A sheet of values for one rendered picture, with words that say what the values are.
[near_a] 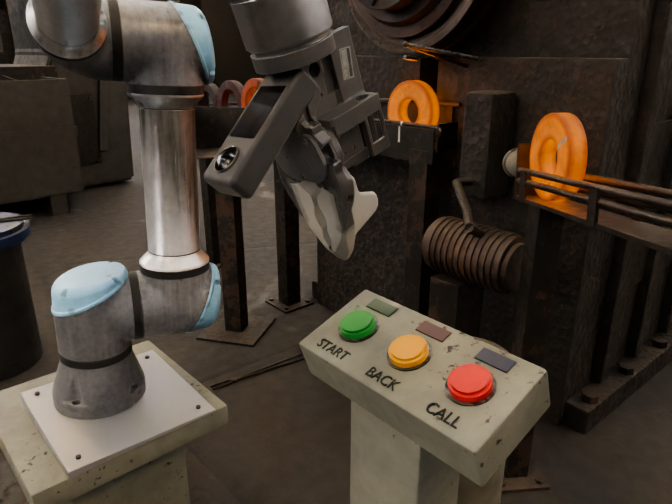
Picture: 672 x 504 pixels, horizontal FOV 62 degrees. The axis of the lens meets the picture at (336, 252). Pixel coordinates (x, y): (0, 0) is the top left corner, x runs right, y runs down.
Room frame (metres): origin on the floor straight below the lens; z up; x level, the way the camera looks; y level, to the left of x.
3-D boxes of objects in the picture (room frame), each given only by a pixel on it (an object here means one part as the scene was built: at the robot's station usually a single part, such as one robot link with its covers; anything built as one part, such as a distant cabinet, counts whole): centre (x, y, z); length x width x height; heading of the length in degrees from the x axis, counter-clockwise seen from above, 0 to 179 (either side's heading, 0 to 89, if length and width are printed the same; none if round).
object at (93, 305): (0.85, 0.40, 0.48); 0.13 x 0.12 x 0.14; 115
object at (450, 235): (1.15, -0.30, 0.27); 0.22 x 0.13 x 0.53; 40
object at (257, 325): (1.70, 0.35, 0.36); 0.26 x 0.20 x 0.72; 75
